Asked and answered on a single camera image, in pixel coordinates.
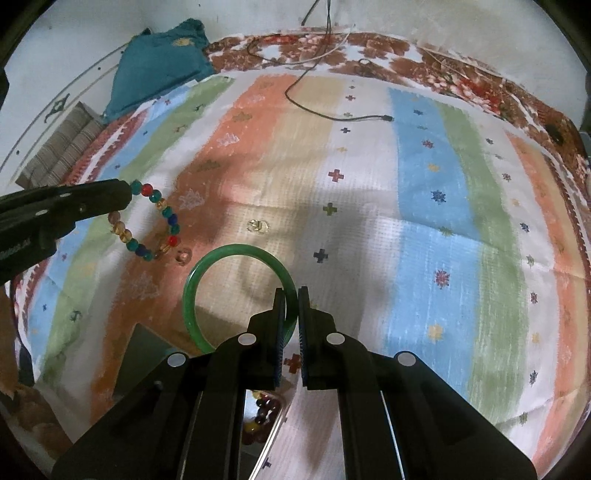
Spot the grey striped folded cushion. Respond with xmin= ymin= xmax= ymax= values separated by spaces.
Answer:
xmin=16 ymin=102 xmax=105 ymax=185

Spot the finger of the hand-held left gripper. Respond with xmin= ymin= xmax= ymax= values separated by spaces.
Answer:
xmin=0 ymin=180 xmax=135 ymax=219
xmin=0 ymin=199 xmax=134 ymax=237

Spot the multicolour bead bracelet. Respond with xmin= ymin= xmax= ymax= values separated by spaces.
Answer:
xmin=107 ymin=180 xmax=182 ymax=262

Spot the colourful striped mat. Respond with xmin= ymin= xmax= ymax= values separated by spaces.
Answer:
xmin=9 ymin=73 xmax=590 ymax=480

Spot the teal pillow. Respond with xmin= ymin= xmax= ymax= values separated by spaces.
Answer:
xmin=104 ymin=18 xmax=218 ymax=122

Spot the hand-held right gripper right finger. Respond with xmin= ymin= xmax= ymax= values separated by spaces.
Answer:
xmin=298 ymin=286 xmax=539 ymax=480

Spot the white cable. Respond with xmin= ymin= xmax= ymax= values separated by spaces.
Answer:
xmin=257 ymin=31 xmax=352 ymax=64

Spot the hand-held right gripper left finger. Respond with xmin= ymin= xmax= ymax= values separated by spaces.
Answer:
xmin=51 ymin=287 xmax=287 ymax=480

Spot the green jade bangle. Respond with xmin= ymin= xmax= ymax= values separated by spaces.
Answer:
xmin=183 ymin=244 xmax=298 ymax=356

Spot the black cable with plug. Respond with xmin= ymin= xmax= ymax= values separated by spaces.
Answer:
xmin=284 ymin=0 xmax=394 ymax=123

